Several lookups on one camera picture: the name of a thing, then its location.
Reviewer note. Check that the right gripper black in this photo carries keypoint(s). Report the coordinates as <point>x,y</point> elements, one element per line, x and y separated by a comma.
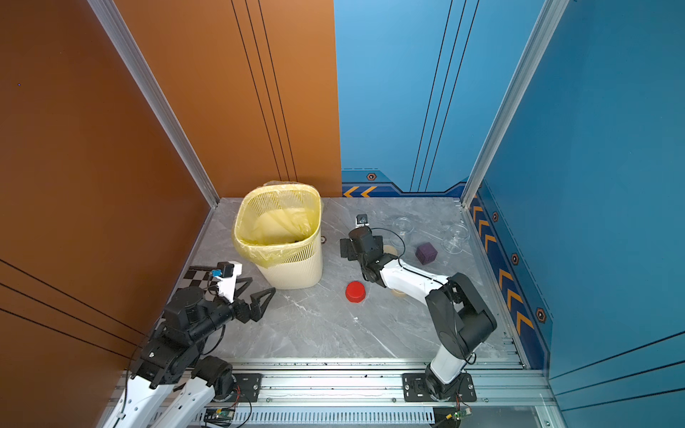
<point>347,244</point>

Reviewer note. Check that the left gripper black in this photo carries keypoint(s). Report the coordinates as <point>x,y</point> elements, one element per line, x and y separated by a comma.
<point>255,310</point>

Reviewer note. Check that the red jar lid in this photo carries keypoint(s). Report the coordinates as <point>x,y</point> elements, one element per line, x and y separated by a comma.
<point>355,292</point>

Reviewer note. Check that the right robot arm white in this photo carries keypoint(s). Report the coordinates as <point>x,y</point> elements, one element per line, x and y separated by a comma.
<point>461,318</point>

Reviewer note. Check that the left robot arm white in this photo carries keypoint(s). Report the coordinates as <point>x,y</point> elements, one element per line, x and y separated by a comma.
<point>174,378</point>

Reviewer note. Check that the black white checkerboard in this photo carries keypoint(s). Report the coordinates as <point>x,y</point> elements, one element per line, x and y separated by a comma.
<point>196,276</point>

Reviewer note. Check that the purple embossed toy cube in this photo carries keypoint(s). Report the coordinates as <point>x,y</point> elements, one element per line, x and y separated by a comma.
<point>426,253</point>

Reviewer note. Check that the cream waste basket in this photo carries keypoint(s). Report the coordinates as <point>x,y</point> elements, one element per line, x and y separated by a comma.
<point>297,275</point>

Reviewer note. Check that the green circuit board left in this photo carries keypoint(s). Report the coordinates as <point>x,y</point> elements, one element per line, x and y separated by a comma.
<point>218,417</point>

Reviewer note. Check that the green circuit board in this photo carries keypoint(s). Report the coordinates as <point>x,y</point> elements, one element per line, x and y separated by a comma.
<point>459,414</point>
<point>218,417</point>

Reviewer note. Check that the green circuit board right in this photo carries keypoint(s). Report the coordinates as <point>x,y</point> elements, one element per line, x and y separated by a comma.
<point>459,414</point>

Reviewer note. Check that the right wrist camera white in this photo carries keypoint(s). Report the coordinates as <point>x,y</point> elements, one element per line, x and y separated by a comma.
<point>361,220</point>

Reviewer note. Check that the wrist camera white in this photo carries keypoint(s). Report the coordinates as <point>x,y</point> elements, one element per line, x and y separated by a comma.
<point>361,220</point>
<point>225,274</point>

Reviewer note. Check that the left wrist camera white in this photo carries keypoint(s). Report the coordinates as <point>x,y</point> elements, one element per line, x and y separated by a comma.
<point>225,274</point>

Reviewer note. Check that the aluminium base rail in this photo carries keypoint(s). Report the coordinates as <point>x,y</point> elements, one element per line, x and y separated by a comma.
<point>382,393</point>

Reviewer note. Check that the aluminium corner post right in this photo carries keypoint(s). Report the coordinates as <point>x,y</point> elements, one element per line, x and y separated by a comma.
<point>536,46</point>

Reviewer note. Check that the aluminium corner post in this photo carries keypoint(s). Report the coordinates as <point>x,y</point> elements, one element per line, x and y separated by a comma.
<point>536,46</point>
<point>110,18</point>

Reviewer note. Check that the aluminium corner post left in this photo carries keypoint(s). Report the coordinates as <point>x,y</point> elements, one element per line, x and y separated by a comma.
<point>110,18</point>

